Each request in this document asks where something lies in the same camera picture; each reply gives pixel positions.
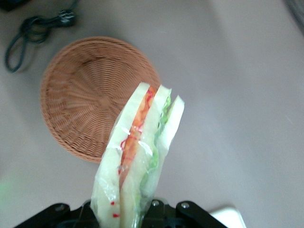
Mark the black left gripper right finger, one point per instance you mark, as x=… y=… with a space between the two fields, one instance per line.
x=185 y=213

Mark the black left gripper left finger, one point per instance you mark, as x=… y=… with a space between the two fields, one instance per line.
x=59 y=215

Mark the plastic triangle sandwich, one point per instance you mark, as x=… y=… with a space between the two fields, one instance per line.
x=147 y=133

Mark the cream serving tray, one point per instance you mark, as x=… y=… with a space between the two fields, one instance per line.
x=228 y=217

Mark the round brown wicker basket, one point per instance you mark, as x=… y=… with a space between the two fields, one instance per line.
x=83 y=95

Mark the black tray sealing machine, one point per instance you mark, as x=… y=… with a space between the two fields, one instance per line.
x=9 y=4

